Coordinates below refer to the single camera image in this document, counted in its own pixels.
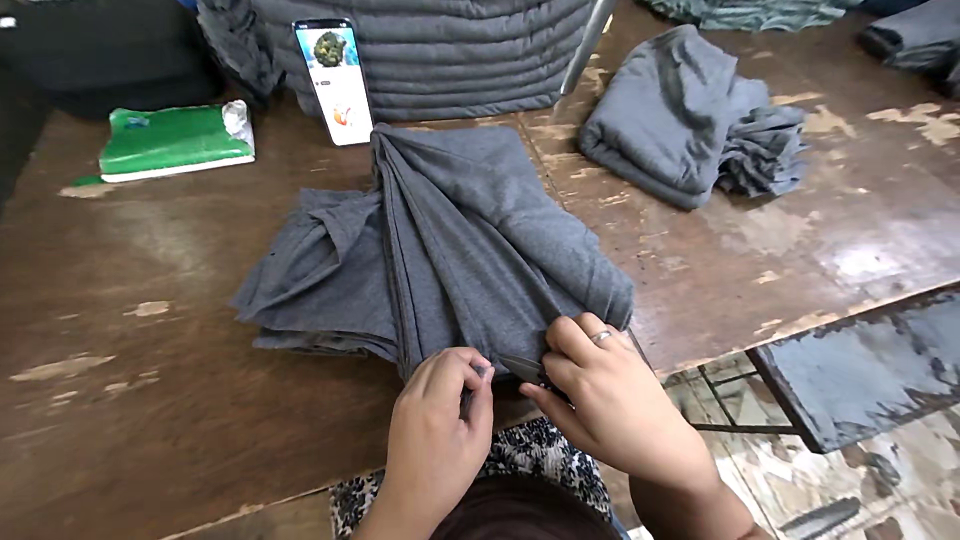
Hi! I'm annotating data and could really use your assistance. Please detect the person's left hand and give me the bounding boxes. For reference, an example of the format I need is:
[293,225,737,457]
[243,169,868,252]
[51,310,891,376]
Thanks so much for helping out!
[385,346,496,502]

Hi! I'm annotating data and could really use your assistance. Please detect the person's legs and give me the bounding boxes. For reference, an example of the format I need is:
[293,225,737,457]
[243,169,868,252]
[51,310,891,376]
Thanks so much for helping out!
[330,416,631,540]

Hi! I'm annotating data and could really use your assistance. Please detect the smartphone with lit screen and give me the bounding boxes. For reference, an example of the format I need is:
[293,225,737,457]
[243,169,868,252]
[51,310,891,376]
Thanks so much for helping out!
[292,18,375,147]

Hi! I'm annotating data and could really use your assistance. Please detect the green notebook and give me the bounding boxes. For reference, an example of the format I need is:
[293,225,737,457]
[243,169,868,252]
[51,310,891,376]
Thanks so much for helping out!
[99,99,257,184]

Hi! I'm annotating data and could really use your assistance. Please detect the person's right forearm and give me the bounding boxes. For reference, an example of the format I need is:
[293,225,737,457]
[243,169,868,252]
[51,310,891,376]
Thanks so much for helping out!
[628,453,774,540]

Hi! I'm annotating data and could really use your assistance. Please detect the crumpled gray cloth bundle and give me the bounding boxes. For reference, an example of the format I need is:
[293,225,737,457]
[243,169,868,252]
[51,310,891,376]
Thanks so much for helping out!
[716,75,811,200]

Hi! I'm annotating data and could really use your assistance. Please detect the rolled gray garment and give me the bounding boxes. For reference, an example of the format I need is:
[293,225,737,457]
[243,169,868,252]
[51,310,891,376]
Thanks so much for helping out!
[857,0,960,100]

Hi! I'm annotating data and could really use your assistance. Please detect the blue-gray worn metal bench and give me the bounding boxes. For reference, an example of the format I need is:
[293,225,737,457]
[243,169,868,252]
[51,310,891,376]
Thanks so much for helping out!
[691,283,960,455]

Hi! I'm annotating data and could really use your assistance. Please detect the gray metal bar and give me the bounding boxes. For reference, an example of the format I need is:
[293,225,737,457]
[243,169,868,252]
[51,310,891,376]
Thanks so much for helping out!
[560,0,618,96]

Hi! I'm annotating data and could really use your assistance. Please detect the dark navy cloth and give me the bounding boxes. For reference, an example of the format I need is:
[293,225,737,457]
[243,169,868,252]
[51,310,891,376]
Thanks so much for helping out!
[858,0,931,18]

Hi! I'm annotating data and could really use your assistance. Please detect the black fabric bundle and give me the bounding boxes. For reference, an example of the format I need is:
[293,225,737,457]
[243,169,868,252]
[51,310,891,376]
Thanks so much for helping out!
[0,0,230,120]

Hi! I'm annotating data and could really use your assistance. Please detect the folded dark gray garment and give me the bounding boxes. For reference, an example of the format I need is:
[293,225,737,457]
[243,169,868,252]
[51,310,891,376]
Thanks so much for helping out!
[579,24,738,211]

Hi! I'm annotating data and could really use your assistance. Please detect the person's left forearm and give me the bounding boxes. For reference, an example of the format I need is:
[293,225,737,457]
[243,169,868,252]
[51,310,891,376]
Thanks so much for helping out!
[351,480,468,540]

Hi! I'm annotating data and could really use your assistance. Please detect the person's body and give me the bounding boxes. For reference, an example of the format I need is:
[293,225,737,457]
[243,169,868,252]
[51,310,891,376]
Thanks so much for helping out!
[429,474,624,540]

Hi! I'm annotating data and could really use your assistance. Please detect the pile of grayish green cloths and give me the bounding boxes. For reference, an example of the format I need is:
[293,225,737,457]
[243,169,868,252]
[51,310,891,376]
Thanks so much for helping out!
[641,0,864,33]

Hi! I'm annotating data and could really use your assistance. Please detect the stack of folded gray garments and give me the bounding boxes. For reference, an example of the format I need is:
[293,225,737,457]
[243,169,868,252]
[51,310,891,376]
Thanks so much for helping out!
[196,0,601,122]

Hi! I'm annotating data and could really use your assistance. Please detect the person's right hand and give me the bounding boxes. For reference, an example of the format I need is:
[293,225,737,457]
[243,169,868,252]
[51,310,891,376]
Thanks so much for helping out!
[519,312,714,492]

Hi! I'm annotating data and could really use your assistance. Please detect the gray garment with folds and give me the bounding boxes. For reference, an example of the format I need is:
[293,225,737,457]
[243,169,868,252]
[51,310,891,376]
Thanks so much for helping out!
[229,122,636,421]

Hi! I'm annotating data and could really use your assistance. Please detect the small black blade tool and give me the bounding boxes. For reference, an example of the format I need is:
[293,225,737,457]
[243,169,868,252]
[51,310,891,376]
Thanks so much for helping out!
[497,354,574,408]

